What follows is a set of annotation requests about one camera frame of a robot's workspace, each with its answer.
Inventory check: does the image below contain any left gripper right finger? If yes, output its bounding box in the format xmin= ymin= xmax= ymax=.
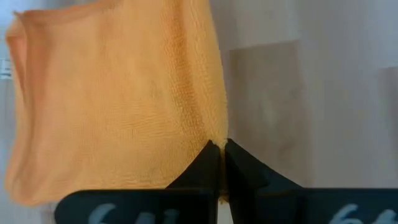
xmin=223 ymin=138 xmax=398 ymax=224

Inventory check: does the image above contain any orange microfiber towel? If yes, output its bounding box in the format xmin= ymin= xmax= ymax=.
xmin=4 ymin=0 xmax=230 ymax=207

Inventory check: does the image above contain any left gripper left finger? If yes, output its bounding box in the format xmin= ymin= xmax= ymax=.
xmin=53 ymin=139 xmax=224 ymax=224

